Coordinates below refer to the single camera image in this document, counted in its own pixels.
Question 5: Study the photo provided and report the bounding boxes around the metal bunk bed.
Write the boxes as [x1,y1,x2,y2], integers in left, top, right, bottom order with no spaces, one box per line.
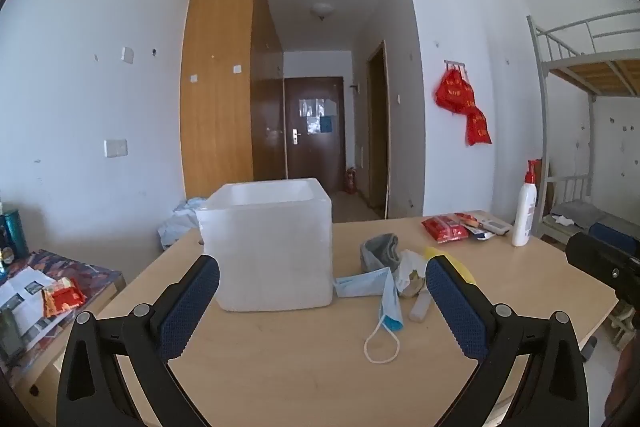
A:
[527,9,639,244]

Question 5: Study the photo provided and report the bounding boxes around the green white plastic bag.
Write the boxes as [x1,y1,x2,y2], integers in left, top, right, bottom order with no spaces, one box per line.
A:
[397,270,425,298]

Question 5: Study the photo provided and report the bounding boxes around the grey sock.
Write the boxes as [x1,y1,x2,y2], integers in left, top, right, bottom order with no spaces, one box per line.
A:
[360,233,400,273]

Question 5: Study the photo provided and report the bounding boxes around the light blue covered bin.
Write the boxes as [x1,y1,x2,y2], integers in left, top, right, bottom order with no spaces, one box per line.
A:
[157,197,205,251]

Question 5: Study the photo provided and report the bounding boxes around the white remote control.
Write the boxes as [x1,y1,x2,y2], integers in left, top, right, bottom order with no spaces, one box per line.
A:
[477,215,512,236]

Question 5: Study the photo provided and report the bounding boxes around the red hanging bags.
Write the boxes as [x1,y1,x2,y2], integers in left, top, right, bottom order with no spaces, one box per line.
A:
[434,62,492,146]

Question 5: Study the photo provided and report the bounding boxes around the red fire extinguisher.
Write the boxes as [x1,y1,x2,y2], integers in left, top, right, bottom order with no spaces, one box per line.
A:
[345,167,357,195]

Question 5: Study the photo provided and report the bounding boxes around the white lotion pump bottle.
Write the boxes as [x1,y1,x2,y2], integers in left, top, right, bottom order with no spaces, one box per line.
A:
[511,159,540,247]

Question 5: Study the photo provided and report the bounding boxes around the red orange packet on side table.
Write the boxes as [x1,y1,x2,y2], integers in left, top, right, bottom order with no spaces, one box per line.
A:
[41,277,86,317]

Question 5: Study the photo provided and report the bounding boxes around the double wall socket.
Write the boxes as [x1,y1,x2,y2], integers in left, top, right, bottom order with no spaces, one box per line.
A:
[103,139,128,158]

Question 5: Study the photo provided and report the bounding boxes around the yellow foam net sleeve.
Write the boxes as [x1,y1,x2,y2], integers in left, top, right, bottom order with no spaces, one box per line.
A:
[423,247,476,285]

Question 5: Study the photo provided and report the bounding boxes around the teal cylinder can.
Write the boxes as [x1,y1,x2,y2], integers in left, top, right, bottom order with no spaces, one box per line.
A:
[0,209,29,259]

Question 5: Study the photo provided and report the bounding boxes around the brown side door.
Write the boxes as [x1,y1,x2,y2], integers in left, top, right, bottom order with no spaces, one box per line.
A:
[367,42,390,219]

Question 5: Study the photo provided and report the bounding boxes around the white foam stick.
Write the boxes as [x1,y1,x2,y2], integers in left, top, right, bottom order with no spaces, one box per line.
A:
[409,289,432,323]

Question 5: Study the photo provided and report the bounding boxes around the blue surgical face mask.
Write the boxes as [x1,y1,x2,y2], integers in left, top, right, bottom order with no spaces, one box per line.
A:
[333,267,404,365]

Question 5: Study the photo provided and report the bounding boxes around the white paper tissue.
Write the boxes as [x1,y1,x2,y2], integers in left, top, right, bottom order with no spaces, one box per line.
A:
[394,249,426,289]

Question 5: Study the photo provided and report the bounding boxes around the patterned side table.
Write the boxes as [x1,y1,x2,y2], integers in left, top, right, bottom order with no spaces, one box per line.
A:
[1,251,126,424]

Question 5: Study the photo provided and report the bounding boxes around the white wall switch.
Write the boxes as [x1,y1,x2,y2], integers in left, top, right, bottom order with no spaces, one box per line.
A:
[122,46,134,64]

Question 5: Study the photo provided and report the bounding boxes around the white foam box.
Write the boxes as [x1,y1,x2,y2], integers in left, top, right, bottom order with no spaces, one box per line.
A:
[196,178,333,312]

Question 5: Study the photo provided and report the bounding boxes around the dark brown entrance door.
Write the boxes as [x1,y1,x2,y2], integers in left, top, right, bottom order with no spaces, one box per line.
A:
[284,77,346,195]

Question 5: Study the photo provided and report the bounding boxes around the blue white small packet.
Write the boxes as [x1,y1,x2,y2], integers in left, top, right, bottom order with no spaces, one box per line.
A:
[466,227,496,241]

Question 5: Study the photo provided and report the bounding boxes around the red orange small packet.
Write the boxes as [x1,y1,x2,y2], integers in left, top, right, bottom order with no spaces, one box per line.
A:
[454,212,480,228]

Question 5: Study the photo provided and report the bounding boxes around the wooden wardrobe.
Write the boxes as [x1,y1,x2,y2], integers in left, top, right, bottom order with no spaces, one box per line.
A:
[180,0,285,197]

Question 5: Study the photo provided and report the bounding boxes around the red snack packet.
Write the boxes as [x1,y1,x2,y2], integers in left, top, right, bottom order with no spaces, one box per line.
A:
[422,215,469,244]

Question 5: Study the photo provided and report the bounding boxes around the ceiling lamp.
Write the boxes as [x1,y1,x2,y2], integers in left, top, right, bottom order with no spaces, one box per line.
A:
[309,2,335,22]

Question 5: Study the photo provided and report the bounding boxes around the white printed leaflet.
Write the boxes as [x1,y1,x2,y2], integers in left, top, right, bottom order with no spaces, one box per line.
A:
[0,267,72,350]

